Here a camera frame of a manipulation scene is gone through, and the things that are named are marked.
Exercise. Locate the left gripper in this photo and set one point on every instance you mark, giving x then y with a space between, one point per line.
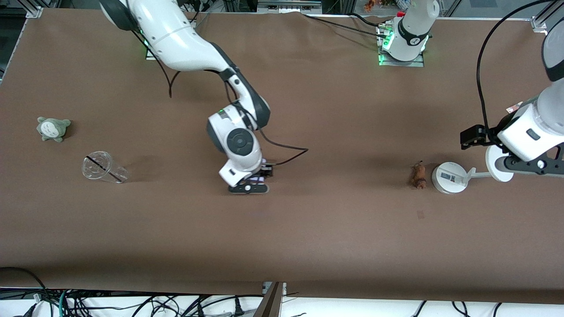
488 134

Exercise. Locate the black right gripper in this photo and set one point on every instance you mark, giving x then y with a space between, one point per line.
266 170

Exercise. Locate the brown lion statue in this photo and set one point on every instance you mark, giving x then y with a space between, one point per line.
418 176

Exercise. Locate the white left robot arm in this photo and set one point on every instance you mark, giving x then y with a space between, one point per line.
412 26

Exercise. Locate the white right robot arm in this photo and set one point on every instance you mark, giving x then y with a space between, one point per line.
176 35

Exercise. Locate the printed card tag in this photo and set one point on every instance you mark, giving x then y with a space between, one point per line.
513 107

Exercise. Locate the white round desk stand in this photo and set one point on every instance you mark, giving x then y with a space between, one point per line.
449 178

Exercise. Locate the brown table cover sheet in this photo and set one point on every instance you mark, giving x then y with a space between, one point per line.
264 229

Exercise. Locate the black drinking straw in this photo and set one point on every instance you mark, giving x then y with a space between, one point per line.
104 169

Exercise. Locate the brown table support beam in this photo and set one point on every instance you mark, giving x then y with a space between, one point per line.
269 304

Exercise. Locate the black power plug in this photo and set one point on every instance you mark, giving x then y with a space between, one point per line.
238 309

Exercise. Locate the clear plastic cup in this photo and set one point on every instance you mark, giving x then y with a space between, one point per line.
99 167

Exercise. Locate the grey metal box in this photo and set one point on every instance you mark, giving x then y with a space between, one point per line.
288 5

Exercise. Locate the grey green plush toy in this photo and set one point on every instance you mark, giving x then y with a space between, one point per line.
53 129

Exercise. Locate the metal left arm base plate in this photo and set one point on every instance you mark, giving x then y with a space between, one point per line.
401 64

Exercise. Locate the metal table bracket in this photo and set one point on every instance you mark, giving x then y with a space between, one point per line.
265 288

